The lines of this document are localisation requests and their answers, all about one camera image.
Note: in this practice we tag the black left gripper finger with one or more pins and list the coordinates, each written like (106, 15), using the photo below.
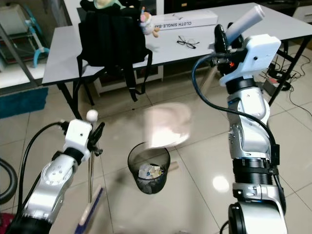
(100, 131)

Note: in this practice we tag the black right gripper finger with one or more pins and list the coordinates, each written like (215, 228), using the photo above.
(220, 38)

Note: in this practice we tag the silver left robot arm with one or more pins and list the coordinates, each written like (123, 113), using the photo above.
(51, 187)

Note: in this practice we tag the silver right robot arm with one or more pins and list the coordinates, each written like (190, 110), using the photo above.
(248, 131)

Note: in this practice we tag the blue floor mat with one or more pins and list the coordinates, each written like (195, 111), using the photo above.
(22, 102)

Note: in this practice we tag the black eyeglasses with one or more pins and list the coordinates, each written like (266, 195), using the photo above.
(188, 42)

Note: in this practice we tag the grey table with black legs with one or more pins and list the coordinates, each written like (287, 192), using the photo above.
(195, 58)

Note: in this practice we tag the long white printed carton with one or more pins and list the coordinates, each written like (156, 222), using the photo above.
(190, 20)

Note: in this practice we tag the black power strip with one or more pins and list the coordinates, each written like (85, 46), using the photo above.
(277, 74)

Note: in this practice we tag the crumpled paper rubbish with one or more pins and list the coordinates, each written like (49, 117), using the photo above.
(150, 171)

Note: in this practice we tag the white storage box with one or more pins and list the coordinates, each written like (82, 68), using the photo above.
(12, 20)

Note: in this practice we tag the black mesh waste bin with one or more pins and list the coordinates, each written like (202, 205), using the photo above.
(148, 187)

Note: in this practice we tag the blue and white stand fan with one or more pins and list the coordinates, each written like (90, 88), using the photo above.
(40, 48)

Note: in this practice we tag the black backpack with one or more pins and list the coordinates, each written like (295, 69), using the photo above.
(112, 39)

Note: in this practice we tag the red vacuum cleaner body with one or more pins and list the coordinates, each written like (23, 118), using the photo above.
(6, 225)

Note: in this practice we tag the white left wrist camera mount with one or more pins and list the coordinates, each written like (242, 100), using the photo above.
(77, 134)

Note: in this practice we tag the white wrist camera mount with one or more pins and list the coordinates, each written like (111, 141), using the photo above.
(77, 134)
(256, 53)

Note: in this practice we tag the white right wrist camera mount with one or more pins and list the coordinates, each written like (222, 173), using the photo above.
(256, 53)

